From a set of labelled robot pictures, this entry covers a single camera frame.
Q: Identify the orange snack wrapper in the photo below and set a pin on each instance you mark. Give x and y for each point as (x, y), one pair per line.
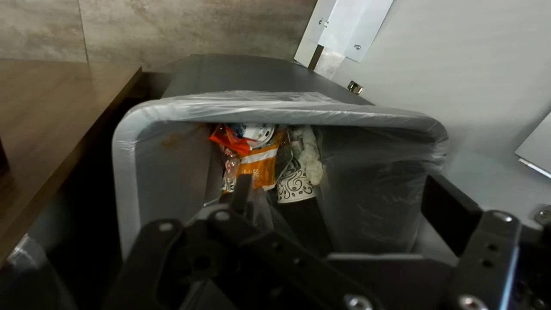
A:
(261, 166)

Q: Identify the red snack wrapper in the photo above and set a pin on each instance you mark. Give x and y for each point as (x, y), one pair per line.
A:
(230, 140)

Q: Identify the crumpled white tissue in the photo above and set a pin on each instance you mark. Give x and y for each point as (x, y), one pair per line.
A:
(313, 161)

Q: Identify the patterned white paper wrapper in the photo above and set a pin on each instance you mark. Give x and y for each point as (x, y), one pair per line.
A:
(296, 187)

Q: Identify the brown cabinet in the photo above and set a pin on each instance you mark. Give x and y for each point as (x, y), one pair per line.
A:
(46, 132)

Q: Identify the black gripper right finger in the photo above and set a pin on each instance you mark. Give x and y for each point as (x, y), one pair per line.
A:
(494, 264)

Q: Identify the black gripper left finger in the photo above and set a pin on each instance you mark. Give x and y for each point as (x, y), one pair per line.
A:
(230, 259)

